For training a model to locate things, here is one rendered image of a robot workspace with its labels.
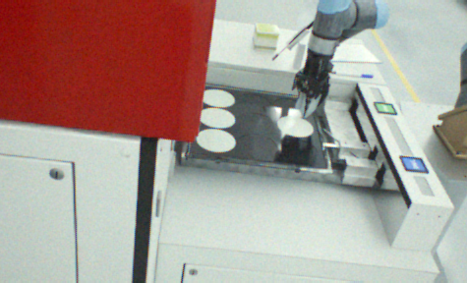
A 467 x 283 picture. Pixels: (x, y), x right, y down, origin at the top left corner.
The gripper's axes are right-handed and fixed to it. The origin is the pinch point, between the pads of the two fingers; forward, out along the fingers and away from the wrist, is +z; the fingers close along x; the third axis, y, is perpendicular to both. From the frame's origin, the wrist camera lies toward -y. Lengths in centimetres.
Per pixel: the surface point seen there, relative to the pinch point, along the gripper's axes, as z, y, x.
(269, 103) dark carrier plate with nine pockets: 1.6, 0.6, -11.1
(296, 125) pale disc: 1.5, 6.1, 0.1
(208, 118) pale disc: 1.6, 20.4, -20.0
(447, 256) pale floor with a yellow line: 92, -84, 61
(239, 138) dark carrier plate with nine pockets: 1.5, 22.8, -9.0
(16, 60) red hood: -40, 84, -13
